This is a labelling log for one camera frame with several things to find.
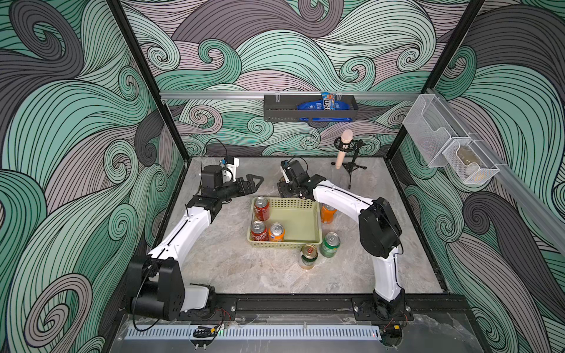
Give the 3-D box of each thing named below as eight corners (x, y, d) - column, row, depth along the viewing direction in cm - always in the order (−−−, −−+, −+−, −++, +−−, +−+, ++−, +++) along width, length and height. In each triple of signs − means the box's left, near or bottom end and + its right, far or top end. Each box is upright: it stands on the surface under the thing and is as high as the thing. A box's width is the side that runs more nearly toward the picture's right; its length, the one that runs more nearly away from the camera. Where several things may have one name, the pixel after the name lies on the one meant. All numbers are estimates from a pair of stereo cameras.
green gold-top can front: (300, 270, 84) (302, 260, 75) (299, 253, 88) (301, 242, 79) (315, 270, 84) (319, 260, 75) (313, 253, 88) (317, 242, 79)
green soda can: (321, 258, 87) (326, 246, 77) (319, 245, 90) (324, 232, 81) (335, 258, 87) (342, 246, 77) (333, 245, 90) (339, 232, 81)
